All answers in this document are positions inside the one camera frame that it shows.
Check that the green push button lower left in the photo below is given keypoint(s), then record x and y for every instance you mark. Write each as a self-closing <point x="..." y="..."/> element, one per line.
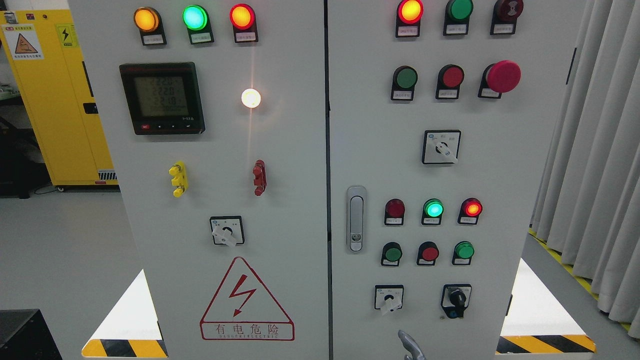
<point x="391" y="255"/>

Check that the red push button lower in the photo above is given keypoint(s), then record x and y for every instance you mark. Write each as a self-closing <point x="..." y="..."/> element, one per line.
<point x="427" y="254"/>

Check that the green start push button upper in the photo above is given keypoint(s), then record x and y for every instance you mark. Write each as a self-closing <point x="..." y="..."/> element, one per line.
<point x="403" y="83"/>

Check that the green push button lower right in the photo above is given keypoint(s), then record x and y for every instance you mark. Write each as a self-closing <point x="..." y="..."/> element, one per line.
<point x="463" y="253"/>

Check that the red stop push button upper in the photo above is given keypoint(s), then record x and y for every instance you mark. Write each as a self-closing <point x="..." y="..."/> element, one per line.
<point x="450" y="78"/>

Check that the red mushroom emergency stop button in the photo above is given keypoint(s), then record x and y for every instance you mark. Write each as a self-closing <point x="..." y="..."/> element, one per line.
<point x="499" y="78"/>

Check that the grey electrical control cabinet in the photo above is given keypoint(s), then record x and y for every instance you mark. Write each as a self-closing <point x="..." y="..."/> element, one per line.
<point x="324" y="69"/>

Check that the red test terminal block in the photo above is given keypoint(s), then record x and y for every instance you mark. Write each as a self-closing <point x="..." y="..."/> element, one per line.
<point x="259" y="174"/>

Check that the dark red indicator light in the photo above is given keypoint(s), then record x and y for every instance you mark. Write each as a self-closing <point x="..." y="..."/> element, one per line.
<point x="394" y="212"/>

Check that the white lit indicator light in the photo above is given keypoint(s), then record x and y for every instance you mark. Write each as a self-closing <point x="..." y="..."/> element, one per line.
<point x="251" y="98"/>

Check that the lit green indicator light middle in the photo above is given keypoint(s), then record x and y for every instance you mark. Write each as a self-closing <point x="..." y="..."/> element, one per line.
<point x="432" y="212"/>

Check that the yellow test terminal block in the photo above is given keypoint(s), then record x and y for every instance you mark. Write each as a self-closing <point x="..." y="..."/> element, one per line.
<point x="179" y="178"/>

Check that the red electrical hazard warning sign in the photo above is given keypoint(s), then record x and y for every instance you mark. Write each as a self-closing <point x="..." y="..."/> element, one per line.
<point x="244" y="309"/>

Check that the lit red indicator light middle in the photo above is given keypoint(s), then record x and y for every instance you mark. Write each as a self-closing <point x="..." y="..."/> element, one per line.
<point x="470" y="211"/>

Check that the black digital power meter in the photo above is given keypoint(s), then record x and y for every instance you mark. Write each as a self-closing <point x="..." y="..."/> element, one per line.
<point x="163" y="98"/>

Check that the red indicator light top left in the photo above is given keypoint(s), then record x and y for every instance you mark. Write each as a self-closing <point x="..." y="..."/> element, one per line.
<point x="244" y="23"/>

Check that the red indicator light top right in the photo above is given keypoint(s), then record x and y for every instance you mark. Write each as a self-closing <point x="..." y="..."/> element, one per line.
<point x="408" y="18"/>

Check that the green indicator light top left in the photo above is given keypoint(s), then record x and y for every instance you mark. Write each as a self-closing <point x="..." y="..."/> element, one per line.
<point x="197" y="22"/>

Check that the green indicator light top right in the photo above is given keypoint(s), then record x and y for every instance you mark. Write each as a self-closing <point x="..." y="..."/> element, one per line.
<point x="457" y="17"/>

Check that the amber indicator light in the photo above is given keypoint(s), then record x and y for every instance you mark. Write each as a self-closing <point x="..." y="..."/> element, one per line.
<point x="150" y="26"/>

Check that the left white platform hazard stripes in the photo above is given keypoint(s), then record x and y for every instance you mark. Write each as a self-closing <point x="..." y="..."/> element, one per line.
<point x="130" y="331"/>

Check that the white platform hazard stripes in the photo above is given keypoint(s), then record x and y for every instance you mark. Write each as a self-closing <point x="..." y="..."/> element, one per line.
<point x="130" y="331"/>
<point x="538" y="327"/>

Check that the dark red buzzer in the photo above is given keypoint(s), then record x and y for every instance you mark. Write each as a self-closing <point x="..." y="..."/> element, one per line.
<point x="505" y="16"/>

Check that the right white platform hazard stripes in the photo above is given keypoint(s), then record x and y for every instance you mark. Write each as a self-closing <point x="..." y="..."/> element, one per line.
<point x="538" y="327"/>

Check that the grey curtain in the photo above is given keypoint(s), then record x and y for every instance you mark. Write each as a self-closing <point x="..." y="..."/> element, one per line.
<point x="588" y="205"/>

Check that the yellow safety storage cabinet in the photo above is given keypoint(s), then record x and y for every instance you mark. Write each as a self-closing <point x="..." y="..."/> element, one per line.
<point x="45" y="56"/>

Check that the black box bottom left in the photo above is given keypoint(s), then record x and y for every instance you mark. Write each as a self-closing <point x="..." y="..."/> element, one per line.
<point x="24" y="335"/>

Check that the silver cabinet door handle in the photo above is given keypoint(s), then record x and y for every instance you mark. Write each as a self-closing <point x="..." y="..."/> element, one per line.
<point x="356" y="197"/>

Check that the left white selector switch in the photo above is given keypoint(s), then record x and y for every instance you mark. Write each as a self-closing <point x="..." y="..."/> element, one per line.
<point x="227" y="230"/>

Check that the white selector switch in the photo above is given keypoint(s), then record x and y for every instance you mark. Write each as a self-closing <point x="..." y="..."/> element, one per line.
<point x="227" y="230"/>
<point x="388" y="298"/>
<point x="441" y="146"/>

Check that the upper right white selector switch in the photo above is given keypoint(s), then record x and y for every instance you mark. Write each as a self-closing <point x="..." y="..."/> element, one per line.
<point x="441" y="146"/>

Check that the lower white selector switch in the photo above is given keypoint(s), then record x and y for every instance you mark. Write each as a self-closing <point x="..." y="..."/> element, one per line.
<point x="388" y="298"/>

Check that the black key selector switch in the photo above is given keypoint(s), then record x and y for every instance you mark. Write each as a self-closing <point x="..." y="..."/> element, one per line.
<point x="455" y="299"/>

